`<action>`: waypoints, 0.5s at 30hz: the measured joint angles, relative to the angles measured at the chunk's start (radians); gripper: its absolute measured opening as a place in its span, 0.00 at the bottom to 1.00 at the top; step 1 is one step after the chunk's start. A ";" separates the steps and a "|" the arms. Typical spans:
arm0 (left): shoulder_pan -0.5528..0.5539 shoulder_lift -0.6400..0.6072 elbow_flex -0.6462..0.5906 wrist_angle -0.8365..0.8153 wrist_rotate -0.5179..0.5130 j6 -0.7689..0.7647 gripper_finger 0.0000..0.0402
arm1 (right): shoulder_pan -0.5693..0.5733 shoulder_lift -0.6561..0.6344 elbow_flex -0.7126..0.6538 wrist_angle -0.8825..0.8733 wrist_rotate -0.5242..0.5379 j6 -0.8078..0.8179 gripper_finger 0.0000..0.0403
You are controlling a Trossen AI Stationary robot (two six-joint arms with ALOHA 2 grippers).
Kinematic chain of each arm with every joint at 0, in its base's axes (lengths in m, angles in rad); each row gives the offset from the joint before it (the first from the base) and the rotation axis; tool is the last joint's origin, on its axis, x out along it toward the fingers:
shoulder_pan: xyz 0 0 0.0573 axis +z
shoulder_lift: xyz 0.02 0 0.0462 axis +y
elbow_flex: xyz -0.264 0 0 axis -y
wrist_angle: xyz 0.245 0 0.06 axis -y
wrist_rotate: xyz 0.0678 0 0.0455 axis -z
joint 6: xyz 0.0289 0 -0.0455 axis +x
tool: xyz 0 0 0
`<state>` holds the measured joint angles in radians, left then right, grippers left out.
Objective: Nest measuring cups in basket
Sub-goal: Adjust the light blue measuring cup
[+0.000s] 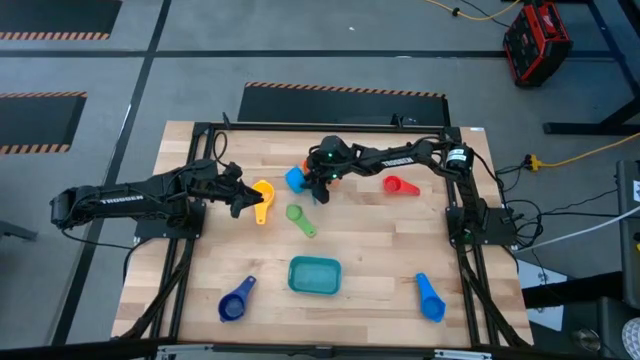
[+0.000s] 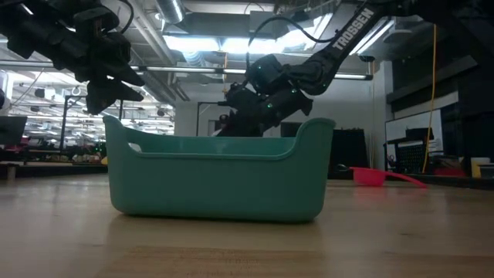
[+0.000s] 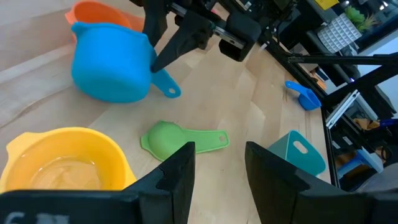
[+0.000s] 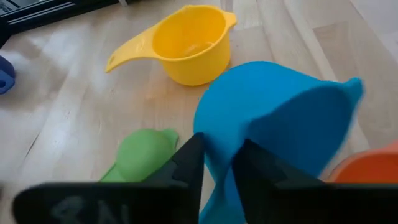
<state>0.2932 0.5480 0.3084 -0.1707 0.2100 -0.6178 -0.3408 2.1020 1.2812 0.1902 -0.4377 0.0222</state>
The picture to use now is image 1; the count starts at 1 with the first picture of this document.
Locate black hazard-striped floor mat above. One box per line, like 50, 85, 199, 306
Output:
236, 81, 452, 127
0, 0, 123, 42
0, 91, 88, 156

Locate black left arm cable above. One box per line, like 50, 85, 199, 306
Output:
212, 129, 230, 169

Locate light blue measuring cup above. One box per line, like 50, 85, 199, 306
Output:
284, 165, 321, 206

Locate black floor cable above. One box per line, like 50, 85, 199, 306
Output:
492, 149, 621, 251

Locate yellow measuring cup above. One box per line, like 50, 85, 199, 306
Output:
251, 179, 276, 226

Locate red and black toolbox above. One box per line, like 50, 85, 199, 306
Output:
502, 0, 574, 89

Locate grey furniture leg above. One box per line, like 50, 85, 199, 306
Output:
0, 219, 39, 242

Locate yellow floor cable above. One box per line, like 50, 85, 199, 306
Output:
424, 0, 522, 22

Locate white patterned round object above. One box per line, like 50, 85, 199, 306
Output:
622, 317, 640, 359

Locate orange measuring cup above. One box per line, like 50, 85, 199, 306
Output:
301, 159, 342, 190

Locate red measuring cup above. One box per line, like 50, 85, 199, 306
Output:
382, 175, 422, 197

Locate black table frame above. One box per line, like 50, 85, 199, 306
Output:
119, 112, 534, 351

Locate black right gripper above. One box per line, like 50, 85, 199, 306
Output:
303, 135, 357, 205

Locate black desk leg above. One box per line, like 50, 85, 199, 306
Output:
543, 0, 640, 136

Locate yellow extension cord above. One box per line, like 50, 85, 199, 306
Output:
524, 131, 640, 174

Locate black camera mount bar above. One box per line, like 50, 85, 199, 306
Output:
154, 343, 494, 360

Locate teal plastic basket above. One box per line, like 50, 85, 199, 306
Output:
287, 255, 343, 296

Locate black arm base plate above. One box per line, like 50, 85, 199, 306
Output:
445, 206, 517, 247
133, 199, 207, 240

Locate green measuring cup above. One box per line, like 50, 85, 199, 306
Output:
285, 203, 318, 239

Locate black equipment case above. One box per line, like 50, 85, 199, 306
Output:
522, 272, 640, 360

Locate white cable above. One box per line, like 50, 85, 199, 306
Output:
513, 204, 640, 254

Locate dark blue measuring cup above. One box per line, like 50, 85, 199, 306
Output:
217, 275, 258, 324

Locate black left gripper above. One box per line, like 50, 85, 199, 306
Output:
192, 162, 265, 219

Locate grey equipment box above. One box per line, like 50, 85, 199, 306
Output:
615, 159, 640, 309

